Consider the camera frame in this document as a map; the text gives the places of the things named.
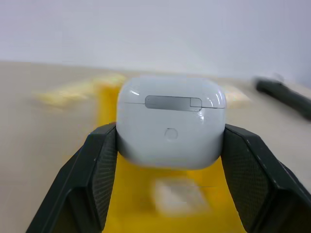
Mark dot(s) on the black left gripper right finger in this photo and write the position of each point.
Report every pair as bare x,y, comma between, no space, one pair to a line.
264,184

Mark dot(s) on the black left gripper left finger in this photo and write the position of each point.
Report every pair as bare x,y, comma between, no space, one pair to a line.
85,182

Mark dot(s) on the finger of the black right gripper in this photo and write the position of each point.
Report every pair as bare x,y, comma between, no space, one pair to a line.
286,98

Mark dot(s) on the yellow plastic tray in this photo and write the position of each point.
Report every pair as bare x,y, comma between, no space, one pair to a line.
136,189

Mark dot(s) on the clear bag of beige grains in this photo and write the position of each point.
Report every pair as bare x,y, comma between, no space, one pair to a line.
235,97

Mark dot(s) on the clear bag of yellow contents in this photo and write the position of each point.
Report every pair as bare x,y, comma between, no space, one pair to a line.
73,91

